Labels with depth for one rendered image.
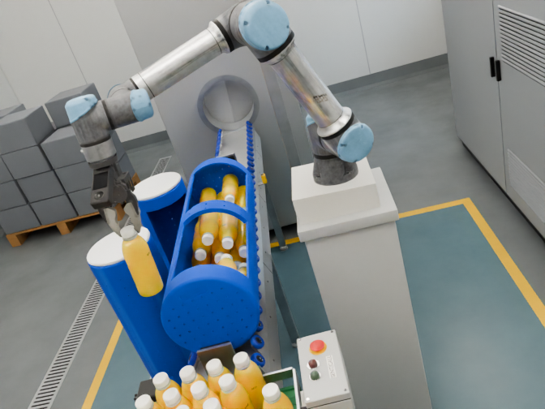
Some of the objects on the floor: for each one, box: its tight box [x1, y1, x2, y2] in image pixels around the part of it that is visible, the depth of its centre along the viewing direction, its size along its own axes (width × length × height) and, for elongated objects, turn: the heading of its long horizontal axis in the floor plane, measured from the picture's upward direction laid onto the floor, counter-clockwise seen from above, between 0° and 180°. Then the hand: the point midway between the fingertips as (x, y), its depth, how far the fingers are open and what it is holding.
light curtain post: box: [260, 62, 302, 168], centre depth 279 cm, size 6×6×170 cm
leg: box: [271, 255, 299, 348], centre depth 267 cm, size 6×6×63 cm
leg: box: [264, 183, 288, 251], centre depth 354 cm, size 6×6×63 cm
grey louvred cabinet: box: [441, 0, 545, 243], centre depth 300 cm, size 54×215×145 cm, turn 26°
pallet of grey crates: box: [0, 83, 140, 248], centre depth 509 cm, size 120×80×119 cm
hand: (128, 231), depth 132 cm, fingers closed on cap, 4 cm apart
